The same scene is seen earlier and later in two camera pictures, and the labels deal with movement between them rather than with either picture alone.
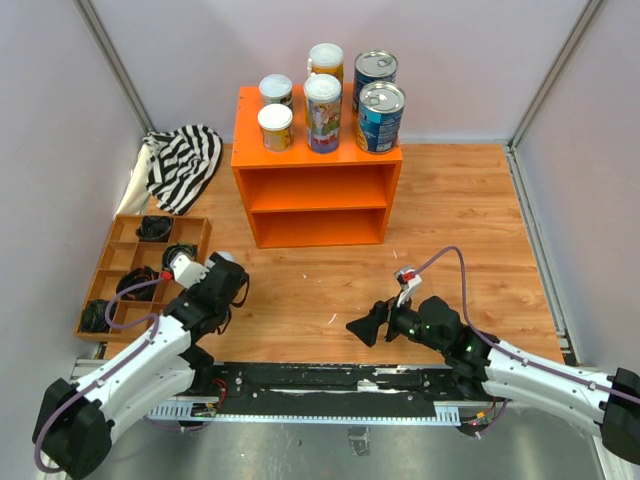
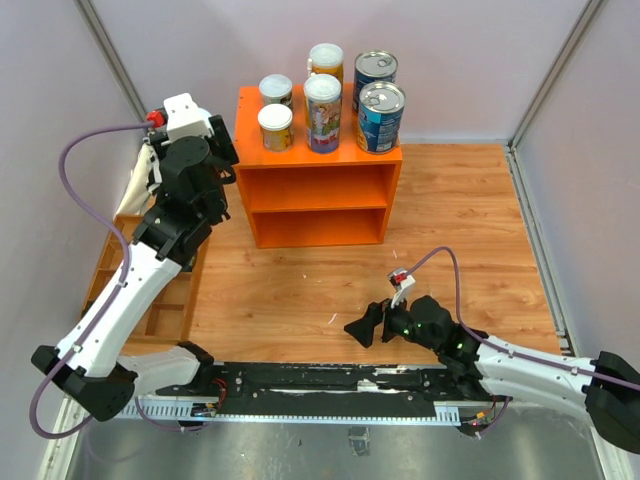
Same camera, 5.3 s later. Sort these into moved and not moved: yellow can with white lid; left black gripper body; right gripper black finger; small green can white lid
Moved: left black gripper body
Not moved: yellow can with white lid; small green can white lid; right gripper black finger
